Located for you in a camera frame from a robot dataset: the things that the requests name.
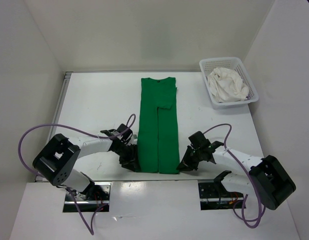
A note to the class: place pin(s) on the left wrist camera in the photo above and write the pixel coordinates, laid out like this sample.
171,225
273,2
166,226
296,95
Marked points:
125,132

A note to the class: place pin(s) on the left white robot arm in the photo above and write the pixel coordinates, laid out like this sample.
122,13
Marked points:
56,160

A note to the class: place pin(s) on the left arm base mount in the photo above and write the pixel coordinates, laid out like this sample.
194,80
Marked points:
96,195

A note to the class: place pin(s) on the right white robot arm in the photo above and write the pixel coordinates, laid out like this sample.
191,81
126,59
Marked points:
243,173

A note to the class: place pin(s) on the green t shirt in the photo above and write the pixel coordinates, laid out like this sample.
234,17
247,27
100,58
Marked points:
158,135

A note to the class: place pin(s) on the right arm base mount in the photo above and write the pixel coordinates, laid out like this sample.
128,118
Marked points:
213,197

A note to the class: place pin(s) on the white t shirt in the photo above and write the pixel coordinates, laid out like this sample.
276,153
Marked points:
227,86

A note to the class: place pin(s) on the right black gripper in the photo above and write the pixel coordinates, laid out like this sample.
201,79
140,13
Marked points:
186,164

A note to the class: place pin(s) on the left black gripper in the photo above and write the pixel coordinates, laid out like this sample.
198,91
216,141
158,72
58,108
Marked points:
132,159

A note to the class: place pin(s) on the white plastic basket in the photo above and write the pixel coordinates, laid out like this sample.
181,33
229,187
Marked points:
235,64

